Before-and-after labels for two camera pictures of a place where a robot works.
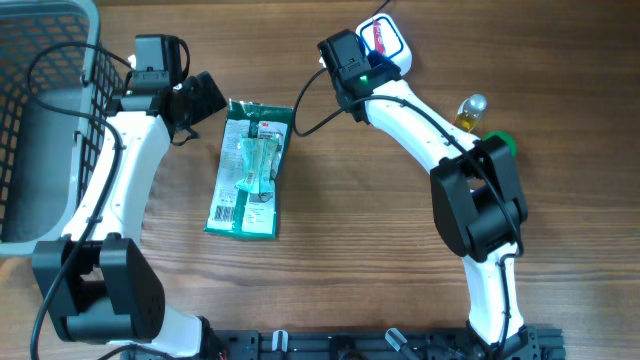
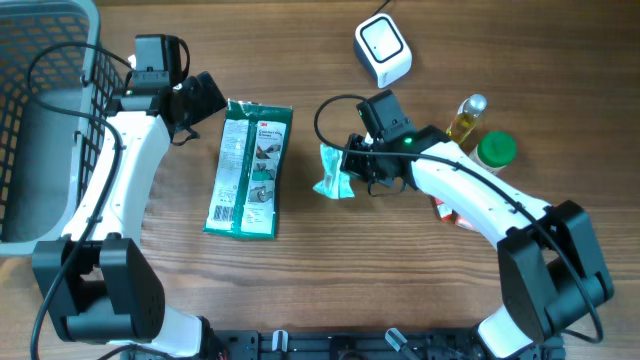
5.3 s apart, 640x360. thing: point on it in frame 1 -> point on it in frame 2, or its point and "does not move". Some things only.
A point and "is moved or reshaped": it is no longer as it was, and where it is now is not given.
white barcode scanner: x=381 y=33 does not move
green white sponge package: x=245 y=190 does not move
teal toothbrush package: x=258 y=161 -> x=336 y=184
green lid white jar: x=507 y=151 does not move
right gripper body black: x=375 y=61 -> x=367 y=168
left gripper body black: x=192 y=103 does not move
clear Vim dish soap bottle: x=469 y=111 does not move
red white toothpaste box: x=378 y=37 is moved or reshaped
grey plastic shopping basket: x=58 y=89 does not move
